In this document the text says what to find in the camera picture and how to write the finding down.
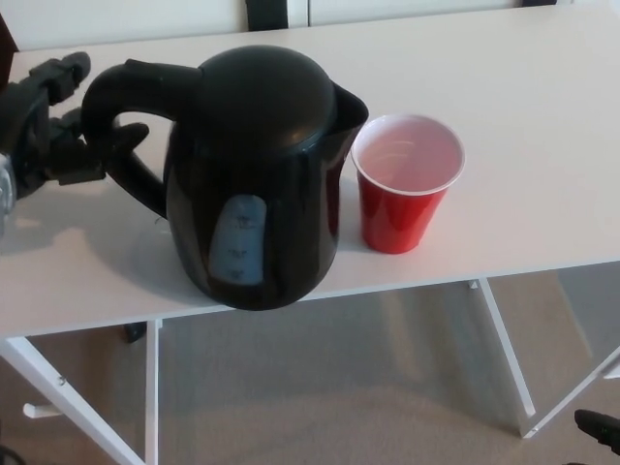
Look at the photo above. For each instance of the red plastic cup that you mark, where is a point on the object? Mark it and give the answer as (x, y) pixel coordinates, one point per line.
(399, 218)

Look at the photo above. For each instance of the black electric kettle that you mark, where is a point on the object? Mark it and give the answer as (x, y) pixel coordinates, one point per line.
(252, 145)

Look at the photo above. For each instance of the white folding table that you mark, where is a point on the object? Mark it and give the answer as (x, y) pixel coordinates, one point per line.
(533, 121)

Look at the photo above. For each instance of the dark brown wooden panel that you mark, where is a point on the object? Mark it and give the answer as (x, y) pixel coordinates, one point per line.
(6, 48)

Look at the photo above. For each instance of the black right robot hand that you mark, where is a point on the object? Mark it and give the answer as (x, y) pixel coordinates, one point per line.
(600, 428)

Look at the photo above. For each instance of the white low cabinet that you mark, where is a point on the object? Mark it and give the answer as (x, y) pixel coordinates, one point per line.
(412, 9)

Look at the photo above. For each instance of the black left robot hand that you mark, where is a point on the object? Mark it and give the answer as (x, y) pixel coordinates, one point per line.
(29, 135)

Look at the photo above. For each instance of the small black floor object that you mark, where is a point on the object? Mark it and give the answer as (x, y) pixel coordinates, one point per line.
(135, 332)

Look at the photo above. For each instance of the white table side hook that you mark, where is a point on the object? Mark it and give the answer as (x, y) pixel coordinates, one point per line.
(41, 411)

